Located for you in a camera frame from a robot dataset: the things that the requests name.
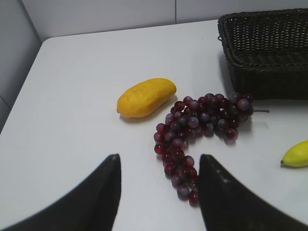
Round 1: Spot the yellow mango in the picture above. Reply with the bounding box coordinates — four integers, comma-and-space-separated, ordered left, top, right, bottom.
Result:
116, 78, 177, 118

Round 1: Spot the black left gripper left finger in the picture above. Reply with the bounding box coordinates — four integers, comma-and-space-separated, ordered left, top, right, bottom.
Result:
6, 154, 121, 231

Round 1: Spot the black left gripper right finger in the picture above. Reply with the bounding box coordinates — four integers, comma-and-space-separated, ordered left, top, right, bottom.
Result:
198, 154, 308, 231

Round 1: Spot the black wicker basket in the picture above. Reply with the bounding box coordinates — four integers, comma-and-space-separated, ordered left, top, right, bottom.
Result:
218, 8, 308, 100

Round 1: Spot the purple grape bunch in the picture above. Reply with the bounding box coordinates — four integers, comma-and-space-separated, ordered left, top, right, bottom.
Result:
154, 92, 255, 207

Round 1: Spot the yellow banana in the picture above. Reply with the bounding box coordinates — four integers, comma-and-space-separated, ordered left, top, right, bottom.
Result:
281, 141, 308, 167

